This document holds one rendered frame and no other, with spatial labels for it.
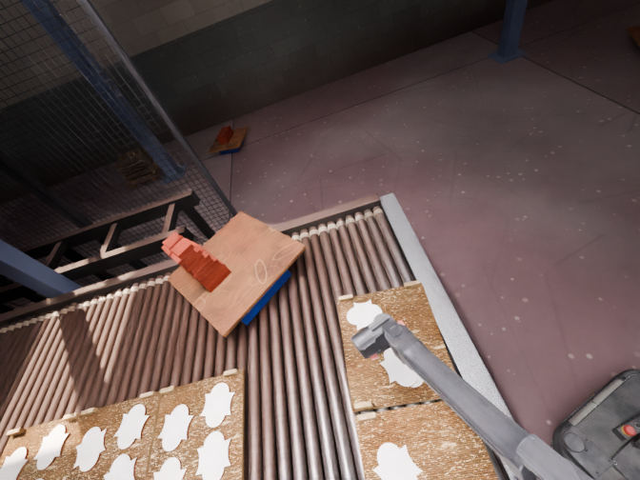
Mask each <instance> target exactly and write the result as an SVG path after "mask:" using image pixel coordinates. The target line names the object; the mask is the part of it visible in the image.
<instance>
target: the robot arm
mask: <svg viewBox="0 0 640 480"><path fill-rule="evenodd" d="M350 340H351V341H352V344H353V345H354V346H355V347H356V348H357V350H358V351H359V352H360V354H361V355H362V356H363V357H364V358H365V359H368V358H371V360H375V359H377V358H378V356H377V354H378V355H379V353H381V352H383V351H385V350H388V349H390V348H391V349H392V351H393V353H394V355H395V356H396V357H397V358H398V359H399V360H400V361H401V362H402V363H403V364H404V365H405V364H406V365H407V366H408V367H409V368H410V369H411V370H413V371H414V372H415V373H416V374H417V375H418V376H419V377H420V378H421V379H422V380H423V381H424V382H425V383H426V384H427V385H428V386H429V387H430V388H431V389H432V390H433V391H434V392H435V393H436V394H437V395H438V396H439V397H440V398H441V399H442V400H443V401H444V402H445V403H446V404H447V405H448V406H449V407H450V408H451V409H452V410H453V411H454V412H455V413H456V414H457V415H458V416H459V417H460V418H461V419H462V420H463V421H464V422H465V423H466V424H467V425H468V426H469V427H470V428H471V429H472V430H473V431H474V432H475V433H476V434H477V435H478V436H479V437H480V438H481V439H482V440H483V441H484V442H485V443H486V444H487V445H488V446H489V447H490V448H491V449H492V450H493V451H494V452H495V453H496V454H497V455H498V456H499V457H500V458H501V459H502V460H503V461H504V462H505V464H506V465H507V466H508V467H509V468H510V470H511V471H512V472H513V473H514V474H515V476H516V477H517V478H518V479H519V480H593V479H592V478H591V477H589V476H588V475H587V474H586V473H585V472H583V471H582V470H581V469H580V468H578V467H577V466H576V465H575V464H573V463H572V462H571V461H570V460H568V459H566V458H564V457H562V456H561V455H560V454H559V453H557V452H556V451H555V450H554V449H552V448H551V447H550V446H549V445H548V444H546V443H545V442H544V441H543V440H542V439H540V438H539V437H538V436H537V435H535V434H530V433H528V432H527V431H525V430H524V429H523V428H521V427H520V426H519V425H517V424H516V423H515V422H514V421H512V420H511V419H510V418H509V417H508V416H507V415H506V414H505V413H504V412H502V411H500V409H498V408H497V407H495V406H494V405H493V404H492V402H491V401H489V400H488V399H487V398H486V397H485V396H483V395H482V394H481V393H480V392H479V391H477V390H476V389H475V388H474V387H473V386H471V385H470V384H469V383H468V382H467V381H465V380H464V379H463V378H462V377H461V376H459V375H458V374H457V373H456V372H455V371H453V370H452V369H451V368H450V367H449V366H447V365H446V364H445V363H444V362H443V361H441V360H440V359H439V358H438V357H437V356H435V355H434V354H433V353H432V352H431V351H430V350H429V349H428V348H427V347H426V346H425V345H424V344H423V343H422V342H421V341H420V340H419V339H418V338H417V337H415V336H414V334H413V332H411V331H410V330H409V329H408V328H407V326H406V325H405V324H404V322H403V321H402V320H400V321H398V322H397V321H396V320H393V318H392V317H391V316H390V315H389V314H387V313H380V314H378V315H376V316H375V318H374V320H373V322H372V323H370V324H369V325H368V326H366V327H364V328H363V329H361V330H360V331H358V332H357V333H356V334H354V335H353V336H352V337H351V338H350Z"/></svg>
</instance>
